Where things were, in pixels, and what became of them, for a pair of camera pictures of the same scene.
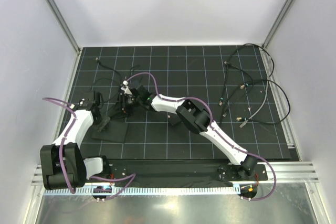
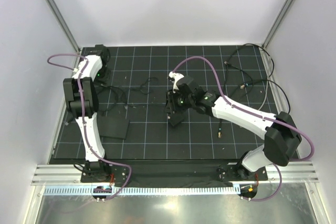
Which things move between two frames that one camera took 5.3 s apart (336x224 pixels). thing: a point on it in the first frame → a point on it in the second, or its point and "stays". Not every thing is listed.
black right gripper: [124, 113] → [169, 106]
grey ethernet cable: [245, 122] stays
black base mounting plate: [159, 171] stays
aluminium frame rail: [285, 172] stays
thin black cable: [97, 60] → [133, 90]
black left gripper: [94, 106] → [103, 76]
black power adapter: [174, 118] stays
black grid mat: [180, 103] stays
